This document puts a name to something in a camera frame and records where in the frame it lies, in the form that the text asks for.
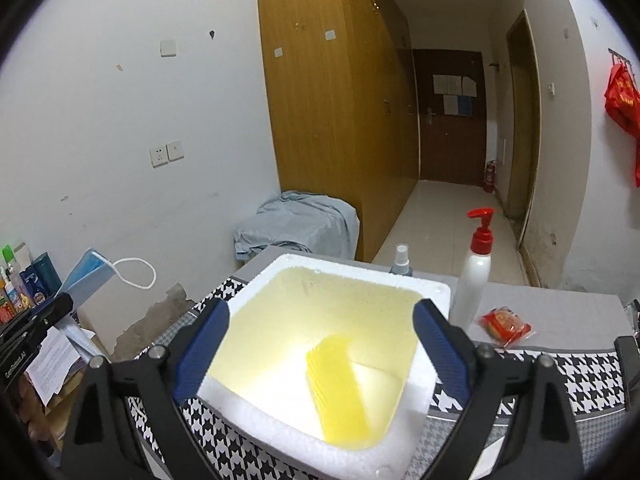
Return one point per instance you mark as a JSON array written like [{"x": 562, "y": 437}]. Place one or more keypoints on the red snack packet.
[{"x": 505, "y": 326}]

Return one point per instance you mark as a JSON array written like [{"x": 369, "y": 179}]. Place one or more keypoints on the red plastic bag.
[{"x": 622, "y": 100}]

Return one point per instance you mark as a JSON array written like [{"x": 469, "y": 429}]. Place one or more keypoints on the white wall socket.
[{"x": 165, "y": 153}]

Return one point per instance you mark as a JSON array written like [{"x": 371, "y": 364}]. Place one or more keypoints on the metal wall hook rack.
[{"x": 620, "y": 55}]

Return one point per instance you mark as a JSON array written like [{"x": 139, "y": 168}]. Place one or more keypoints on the clear spray bottle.
[{"x": 401, "y": 262}]

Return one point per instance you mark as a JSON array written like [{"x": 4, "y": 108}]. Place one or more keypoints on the red fire extinguisher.
[{"x": 489, "y": 177}]

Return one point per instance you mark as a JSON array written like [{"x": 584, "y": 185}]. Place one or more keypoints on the blue-grey cloth pile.
[{"x": 300, "y": 222}]

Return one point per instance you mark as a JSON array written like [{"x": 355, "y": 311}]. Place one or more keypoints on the white foam box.
[{"x": 240, "y": 412}]

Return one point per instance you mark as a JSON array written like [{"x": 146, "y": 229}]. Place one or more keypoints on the printed paper sheet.
[{"x": 50, "y": 365}]

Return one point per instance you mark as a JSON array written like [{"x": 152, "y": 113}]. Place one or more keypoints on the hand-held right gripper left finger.
[{"x": 200, "y": 350}]

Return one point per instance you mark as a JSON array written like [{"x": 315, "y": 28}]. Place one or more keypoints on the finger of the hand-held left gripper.
[{"x": 52, "y": 309}]

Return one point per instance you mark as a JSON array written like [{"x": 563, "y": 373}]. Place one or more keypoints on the paper notices on door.
[{"x": 452, "y": 92}]

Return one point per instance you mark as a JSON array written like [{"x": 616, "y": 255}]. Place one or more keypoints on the yellow comb-like object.
[{"x": 340, "y": 395}]

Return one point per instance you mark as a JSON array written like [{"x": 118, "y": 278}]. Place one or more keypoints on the houndstooth table cloth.
[{"x": 575, "y": 380}]

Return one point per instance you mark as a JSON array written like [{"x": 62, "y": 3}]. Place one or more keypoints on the white wall switch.
[{"x": 168, "y": 48}]

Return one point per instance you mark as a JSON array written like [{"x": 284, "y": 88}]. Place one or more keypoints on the blue face mask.
[{"x": 87, "y": 272}]

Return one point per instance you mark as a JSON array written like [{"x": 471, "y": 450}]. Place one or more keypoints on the white red pump bottle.
[{"x": 470, "y": 290}]

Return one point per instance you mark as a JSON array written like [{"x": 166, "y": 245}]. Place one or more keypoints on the light wooden side door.
[{"x": 522, "y": 135}]

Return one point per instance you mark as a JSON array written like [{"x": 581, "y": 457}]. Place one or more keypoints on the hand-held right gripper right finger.
[{"x": 440, "y": 345}]

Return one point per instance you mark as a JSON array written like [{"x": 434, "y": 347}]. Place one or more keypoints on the green cap bottle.
[{"x": 8, "y": 260}]

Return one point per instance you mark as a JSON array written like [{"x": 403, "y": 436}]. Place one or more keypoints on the dark brown entrance door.
[{"x": 450, "y": 145}]

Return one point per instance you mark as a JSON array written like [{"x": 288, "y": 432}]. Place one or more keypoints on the wooden wardrobe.
[{"x": 325, "y": 135}]

